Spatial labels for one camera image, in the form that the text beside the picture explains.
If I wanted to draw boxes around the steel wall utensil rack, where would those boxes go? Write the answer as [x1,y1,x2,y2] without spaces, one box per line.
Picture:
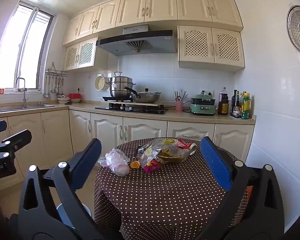
[45,62,68,77]

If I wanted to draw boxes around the small lattice door cabinet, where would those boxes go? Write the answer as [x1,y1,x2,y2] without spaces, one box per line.
[64,37,109,71]

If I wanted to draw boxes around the grey range hood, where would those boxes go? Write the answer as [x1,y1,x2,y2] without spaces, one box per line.
[96,24,178,57]

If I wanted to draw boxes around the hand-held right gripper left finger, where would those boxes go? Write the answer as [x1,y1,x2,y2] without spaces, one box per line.
[17,138,108,240]

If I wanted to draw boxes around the brown polka dot tablecloth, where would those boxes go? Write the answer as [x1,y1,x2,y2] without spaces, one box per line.
[94,137,250,240]

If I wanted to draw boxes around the large lattice door cabinet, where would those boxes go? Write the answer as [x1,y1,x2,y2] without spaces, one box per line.
[177,25,245,73]

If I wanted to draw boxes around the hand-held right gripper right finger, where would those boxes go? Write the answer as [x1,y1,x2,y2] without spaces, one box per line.
[197,136,285,240]

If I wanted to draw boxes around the clear plastic bag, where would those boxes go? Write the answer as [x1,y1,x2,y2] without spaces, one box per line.
[98,148,130,177]

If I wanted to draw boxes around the black gas stove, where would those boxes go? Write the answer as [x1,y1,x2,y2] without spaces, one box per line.
[94,96,168,115]

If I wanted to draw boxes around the large soy sauce bottle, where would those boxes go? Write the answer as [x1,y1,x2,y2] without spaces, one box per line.
[217,87,229,116]

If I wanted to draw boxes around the cream upper wall cabinets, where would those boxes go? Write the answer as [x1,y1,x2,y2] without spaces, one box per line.
[62,0,243,47]

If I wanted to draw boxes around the steel wok with lid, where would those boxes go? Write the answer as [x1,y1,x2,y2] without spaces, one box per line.
[124,86,162,103]

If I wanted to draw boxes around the cream base cabinets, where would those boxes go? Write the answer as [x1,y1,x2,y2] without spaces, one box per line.
[0,105,257,190]

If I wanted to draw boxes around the clear wrapper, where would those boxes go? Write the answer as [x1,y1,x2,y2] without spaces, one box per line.
[137,138,177,165]

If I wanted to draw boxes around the green electric cooker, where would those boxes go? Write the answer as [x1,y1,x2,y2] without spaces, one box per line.
[189,92,217,116]

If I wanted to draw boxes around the hanging steel ladle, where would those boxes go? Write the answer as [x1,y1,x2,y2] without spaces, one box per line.
[43,76,50,98]

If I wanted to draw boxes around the steel kitchen sink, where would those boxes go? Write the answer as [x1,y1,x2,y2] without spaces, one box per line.
[0,103,55,112]

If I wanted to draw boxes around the dark snack wrapper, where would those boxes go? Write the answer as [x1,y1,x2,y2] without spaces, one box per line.
[157,150,188,163]

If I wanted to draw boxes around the cream perforated round tray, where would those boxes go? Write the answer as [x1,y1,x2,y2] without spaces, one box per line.
[94,75,110,91]

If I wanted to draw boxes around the blue and white bin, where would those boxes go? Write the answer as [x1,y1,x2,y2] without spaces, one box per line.
[55,202,92,233]

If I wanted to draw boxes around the slim dark glass bottle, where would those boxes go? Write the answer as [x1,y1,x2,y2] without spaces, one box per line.
[231,89,238,117]

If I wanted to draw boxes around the green bottle yellow cap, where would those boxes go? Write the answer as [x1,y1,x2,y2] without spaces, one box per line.
[241,93,251,120]

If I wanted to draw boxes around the dark bottle with label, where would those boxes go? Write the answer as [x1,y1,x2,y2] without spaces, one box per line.
[234,91,242,118]

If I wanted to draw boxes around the red drink can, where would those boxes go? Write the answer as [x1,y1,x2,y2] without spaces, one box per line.
[176,139,197,157]

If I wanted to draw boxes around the steel steamer pot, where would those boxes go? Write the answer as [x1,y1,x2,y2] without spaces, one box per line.
[109,71,136,98]

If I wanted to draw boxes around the pink snack wrapper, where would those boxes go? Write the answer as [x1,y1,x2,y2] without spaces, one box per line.
[144,160,160,174]

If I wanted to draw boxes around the steel sink faucet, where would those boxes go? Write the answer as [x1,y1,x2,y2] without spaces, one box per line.
[14,77,28,108]

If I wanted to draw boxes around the sliding kitchen window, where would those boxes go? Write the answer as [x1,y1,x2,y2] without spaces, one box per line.
[0,1,55,94]

